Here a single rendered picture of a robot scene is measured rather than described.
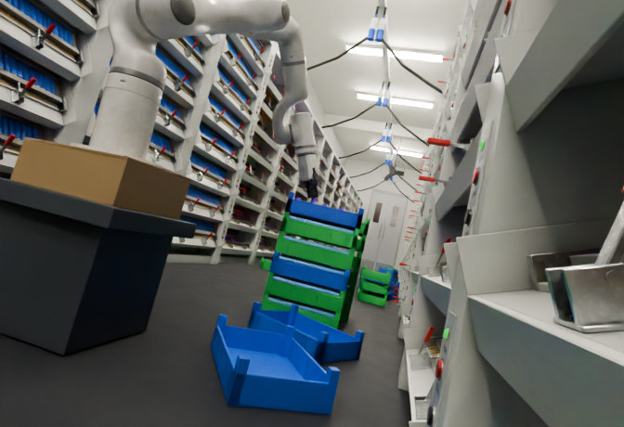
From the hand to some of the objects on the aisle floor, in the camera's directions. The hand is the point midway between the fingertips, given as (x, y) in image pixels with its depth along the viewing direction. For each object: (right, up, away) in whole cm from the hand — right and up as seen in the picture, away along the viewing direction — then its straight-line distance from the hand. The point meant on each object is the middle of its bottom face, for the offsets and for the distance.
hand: (312, 192), depth 150 cm
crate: (-11, -40, -68) cm, 80 cm away
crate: (-3, -46, -34) cm, 57 cm away
